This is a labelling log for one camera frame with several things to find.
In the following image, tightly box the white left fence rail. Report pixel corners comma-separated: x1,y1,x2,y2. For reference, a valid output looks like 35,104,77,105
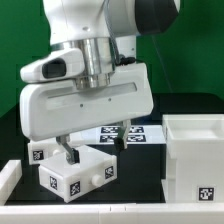
0,160,22,206

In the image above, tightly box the white drawer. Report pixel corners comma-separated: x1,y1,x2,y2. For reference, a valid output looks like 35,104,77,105
27,132,84,165
39,145,117,203

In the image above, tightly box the white front fence rail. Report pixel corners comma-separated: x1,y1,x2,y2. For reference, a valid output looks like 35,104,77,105
0,203,224,224

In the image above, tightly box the white drawer cabinet box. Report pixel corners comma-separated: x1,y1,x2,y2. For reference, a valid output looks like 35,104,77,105
162,114,224,203

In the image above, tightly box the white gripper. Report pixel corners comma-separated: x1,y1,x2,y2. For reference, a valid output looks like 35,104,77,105
19,63,155,166

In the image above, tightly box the white fence rail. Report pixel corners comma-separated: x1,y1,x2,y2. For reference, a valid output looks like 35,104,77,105
0,203,224,224
0,160,22,206

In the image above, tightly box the white marker sheet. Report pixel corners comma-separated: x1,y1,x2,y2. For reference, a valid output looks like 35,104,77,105
81,125,166,145

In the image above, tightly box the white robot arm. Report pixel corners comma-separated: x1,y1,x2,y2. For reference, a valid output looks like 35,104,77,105
20,0,180,164

